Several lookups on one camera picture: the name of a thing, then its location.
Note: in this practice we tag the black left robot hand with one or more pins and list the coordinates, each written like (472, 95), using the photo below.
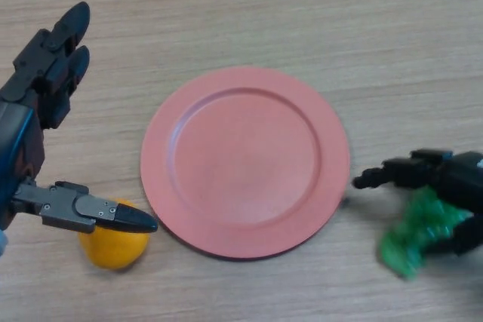
(17, 137)

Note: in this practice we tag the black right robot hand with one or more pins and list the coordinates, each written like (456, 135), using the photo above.
(456, 178)

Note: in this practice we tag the green grapes bunch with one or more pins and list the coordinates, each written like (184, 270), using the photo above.
(407, 239)

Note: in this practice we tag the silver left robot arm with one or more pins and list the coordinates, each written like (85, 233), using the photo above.
(2, 244)

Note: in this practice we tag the pink round plate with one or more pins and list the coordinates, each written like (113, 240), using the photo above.
(245, 163)

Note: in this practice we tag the yellow pear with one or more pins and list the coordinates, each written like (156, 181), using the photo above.
(113, 250)

